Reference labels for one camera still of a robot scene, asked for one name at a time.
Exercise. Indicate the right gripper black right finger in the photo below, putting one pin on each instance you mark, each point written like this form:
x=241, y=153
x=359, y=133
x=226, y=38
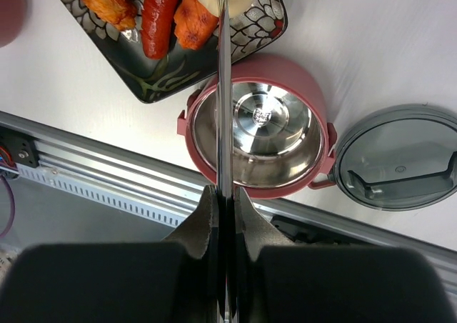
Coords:
x=280, y=281

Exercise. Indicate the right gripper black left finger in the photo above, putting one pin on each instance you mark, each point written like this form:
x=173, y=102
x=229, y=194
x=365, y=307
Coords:
x=169, y=281

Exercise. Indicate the metal food tongs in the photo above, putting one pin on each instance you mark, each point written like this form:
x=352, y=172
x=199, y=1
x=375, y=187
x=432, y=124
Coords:
x=224, y=169

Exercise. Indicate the orange fried chicken piece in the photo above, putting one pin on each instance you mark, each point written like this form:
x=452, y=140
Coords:
x=194, y=24

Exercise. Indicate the red sausage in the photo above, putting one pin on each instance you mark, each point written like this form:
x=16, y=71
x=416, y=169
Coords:
x=157, y=19

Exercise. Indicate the orange roasted meat piece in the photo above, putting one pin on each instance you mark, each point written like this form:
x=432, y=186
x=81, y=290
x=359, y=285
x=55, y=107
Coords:
x=119, y=13

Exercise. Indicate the black floral square plate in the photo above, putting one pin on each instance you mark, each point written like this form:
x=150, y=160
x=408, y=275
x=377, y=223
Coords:
x=151, y=80

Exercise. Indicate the dark pink bowl front left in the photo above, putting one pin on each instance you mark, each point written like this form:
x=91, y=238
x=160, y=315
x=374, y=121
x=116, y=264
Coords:
x=12, y=19

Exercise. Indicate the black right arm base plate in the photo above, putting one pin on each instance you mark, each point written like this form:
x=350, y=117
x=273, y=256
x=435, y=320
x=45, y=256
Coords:
x=304, y=233

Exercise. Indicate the aluminium front rail frame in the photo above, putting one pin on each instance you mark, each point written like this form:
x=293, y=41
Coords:
x=182, y=187

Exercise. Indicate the slotted white cable duct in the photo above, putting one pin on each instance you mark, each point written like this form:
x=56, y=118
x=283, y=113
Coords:
x=107, y=194

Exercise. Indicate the pink bowl with handles right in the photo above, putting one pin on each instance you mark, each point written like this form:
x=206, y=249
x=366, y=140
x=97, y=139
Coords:
x=282, y=139

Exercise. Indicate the grey transparent lid red handles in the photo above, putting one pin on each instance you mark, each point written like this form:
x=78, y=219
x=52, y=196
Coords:
x=397, y=159

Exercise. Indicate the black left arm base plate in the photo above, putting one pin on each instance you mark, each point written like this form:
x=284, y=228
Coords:
x=17, y=150

